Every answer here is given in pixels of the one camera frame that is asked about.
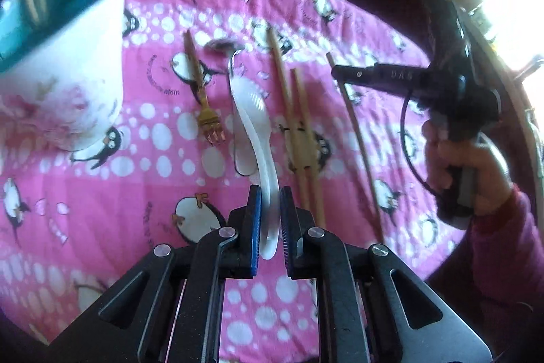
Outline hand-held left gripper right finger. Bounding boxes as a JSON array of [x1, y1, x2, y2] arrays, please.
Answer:
[[278, 186, 494, 363]]

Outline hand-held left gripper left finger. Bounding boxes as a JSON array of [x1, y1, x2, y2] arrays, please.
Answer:
[[47, 184, 263, 363]]

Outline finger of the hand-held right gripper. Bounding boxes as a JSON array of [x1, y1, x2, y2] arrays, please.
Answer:
[[330, 63, 431, 97]]

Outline wooden chopstick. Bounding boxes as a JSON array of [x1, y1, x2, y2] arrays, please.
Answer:
[[266, 26, 309, 208], [325, 52, 386, 245]]

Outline white ceramic spoon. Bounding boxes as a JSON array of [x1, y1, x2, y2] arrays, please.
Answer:
[[228, 80, 282, 260]]

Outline metal spoon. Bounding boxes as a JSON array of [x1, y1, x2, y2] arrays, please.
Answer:
[[205, 39, 258, 177]]

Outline wooden handled fork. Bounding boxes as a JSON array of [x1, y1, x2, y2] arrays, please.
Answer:
[[184, 30, 226, 145]]

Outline white floral utensil holder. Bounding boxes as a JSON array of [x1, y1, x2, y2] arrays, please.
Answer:
[[0, 0, 129, 153]]

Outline person's right forearm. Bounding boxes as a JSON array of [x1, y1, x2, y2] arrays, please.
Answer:
[[465, 184, 544, 363]]

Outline person's right hand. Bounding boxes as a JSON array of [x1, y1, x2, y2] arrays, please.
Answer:
[[423, 120, 513, 218]]

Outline pink penguin print blanket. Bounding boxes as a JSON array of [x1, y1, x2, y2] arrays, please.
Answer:
[[0, 0, 468, 363]]

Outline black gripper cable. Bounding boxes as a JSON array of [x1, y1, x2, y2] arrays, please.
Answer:
[[401, 95, 447, 200]]

